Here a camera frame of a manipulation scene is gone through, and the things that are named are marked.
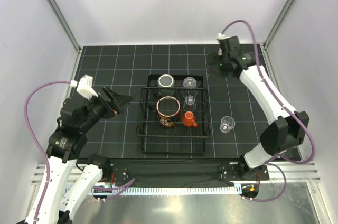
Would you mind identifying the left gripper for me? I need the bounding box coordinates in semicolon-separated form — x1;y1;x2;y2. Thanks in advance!
79;85;132;132

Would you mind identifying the large clear plastic cup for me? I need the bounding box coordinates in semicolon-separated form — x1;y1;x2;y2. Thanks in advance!
181;77;198;98

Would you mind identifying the black red skull mug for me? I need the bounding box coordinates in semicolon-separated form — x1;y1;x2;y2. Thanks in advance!
156;96;181;127

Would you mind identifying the grey green mug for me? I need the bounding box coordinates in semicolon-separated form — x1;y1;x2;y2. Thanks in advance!
157;74;175;88

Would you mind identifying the small clear plastic cup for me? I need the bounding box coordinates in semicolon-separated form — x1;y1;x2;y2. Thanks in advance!
183;95;196;111

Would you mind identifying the small orange cup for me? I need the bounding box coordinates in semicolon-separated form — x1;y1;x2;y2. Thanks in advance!
182;111;198;127

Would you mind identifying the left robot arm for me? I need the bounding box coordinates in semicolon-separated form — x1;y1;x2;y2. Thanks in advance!
22;87;132;223

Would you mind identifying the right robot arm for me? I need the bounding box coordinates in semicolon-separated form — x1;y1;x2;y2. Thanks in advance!
208;33;309;180

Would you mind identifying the black grid mat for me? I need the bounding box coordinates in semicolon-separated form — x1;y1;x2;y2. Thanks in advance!
75;44;268;158

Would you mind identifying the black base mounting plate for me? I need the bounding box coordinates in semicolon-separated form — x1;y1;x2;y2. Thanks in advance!
109;158;269;188

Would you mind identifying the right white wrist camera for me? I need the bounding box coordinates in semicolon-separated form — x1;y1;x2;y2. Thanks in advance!
217;33;228;56

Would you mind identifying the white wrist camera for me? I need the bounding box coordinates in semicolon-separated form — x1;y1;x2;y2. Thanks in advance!
217;33;228;56
70;75;98;100

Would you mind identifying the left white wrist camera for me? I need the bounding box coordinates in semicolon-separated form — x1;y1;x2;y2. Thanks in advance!
70;75;98;100

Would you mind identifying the black wire dish rack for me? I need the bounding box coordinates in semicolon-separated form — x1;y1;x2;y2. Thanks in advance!
136;74;211;156

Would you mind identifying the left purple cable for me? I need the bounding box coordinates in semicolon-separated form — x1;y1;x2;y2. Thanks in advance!
24;80;72;223

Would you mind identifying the right aluminium frame post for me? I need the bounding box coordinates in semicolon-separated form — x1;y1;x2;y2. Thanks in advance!
262;0;315;49

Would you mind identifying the aluminium frame post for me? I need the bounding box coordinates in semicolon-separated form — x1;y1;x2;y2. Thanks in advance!
29;0;82;53
262;0;315;49

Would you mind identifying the white slotted cable duct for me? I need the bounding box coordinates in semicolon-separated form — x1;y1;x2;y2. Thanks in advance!
89;184;242;197

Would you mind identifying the left aluminium frame post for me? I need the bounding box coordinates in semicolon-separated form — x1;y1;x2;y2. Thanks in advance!
29;0;82;53

